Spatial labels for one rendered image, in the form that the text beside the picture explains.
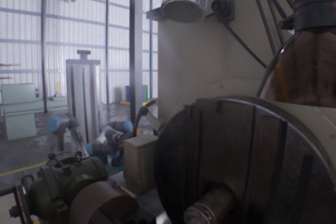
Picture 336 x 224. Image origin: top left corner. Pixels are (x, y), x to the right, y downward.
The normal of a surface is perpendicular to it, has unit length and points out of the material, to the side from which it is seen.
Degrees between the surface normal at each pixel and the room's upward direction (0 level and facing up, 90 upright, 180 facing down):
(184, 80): 90
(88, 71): 90
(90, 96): 90
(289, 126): 90
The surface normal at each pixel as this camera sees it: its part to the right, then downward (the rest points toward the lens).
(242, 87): -0.68, 0.09
